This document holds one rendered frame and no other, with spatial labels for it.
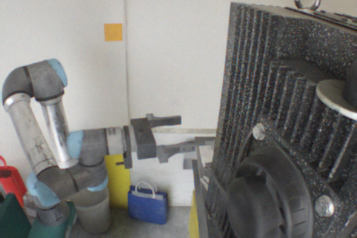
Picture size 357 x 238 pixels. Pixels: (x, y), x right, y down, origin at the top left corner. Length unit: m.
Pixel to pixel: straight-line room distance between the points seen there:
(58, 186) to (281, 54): 0.62
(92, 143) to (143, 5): 0.94
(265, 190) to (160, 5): 1.16
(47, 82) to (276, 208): 0.77
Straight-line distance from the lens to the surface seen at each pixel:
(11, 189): 2.24
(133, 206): 1.94
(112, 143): 0.68
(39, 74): 0.91
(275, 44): 0.55
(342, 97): 0.41
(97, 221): 1.90
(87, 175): 0.74
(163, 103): 1.63
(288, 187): 0.47
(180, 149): 0.68
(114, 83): 1.53
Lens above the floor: 1.67
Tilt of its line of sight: 28 degrees down
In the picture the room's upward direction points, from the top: 2 degrees clockwise
